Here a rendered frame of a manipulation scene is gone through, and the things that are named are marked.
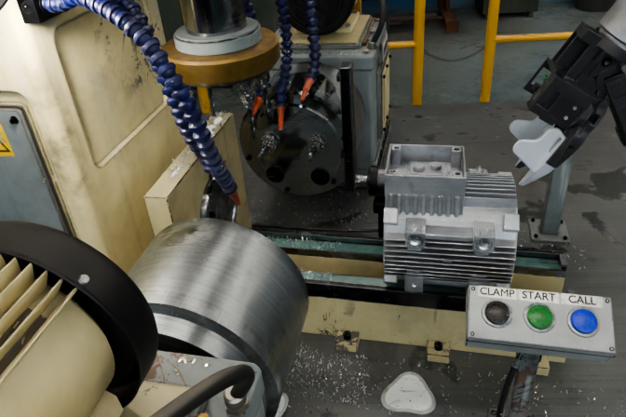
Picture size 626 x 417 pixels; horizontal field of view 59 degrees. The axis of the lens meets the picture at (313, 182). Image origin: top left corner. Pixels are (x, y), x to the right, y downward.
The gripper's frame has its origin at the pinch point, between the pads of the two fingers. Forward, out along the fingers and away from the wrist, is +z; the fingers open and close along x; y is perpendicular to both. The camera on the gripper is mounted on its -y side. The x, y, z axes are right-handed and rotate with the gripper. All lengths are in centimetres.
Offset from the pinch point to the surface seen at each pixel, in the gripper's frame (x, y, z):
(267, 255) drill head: 18.4, 27.1, 19.8
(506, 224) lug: 1.1, -2.4, 8.6
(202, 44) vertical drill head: 0.4, 48.6, 6.8
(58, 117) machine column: 11, 61, 22
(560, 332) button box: 19.3, -8.1, 8.0
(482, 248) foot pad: 3.5, -1.1, 12.8
